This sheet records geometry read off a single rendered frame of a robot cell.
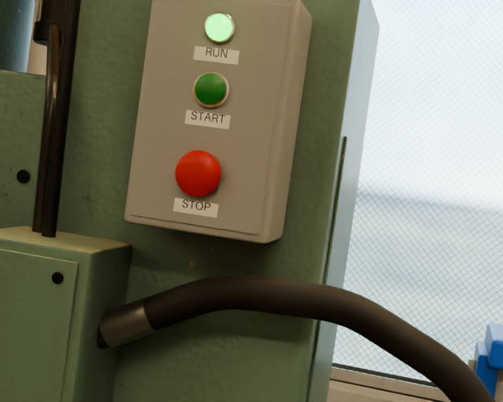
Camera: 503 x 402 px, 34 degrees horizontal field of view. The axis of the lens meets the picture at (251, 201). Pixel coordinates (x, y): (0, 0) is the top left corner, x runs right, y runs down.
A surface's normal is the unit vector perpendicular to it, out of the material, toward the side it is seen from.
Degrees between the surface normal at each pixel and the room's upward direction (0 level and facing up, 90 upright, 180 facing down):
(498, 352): 90
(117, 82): 90
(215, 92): 91
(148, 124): 90
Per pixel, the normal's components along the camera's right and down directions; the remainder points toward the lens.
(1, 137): -0.21, 0.02
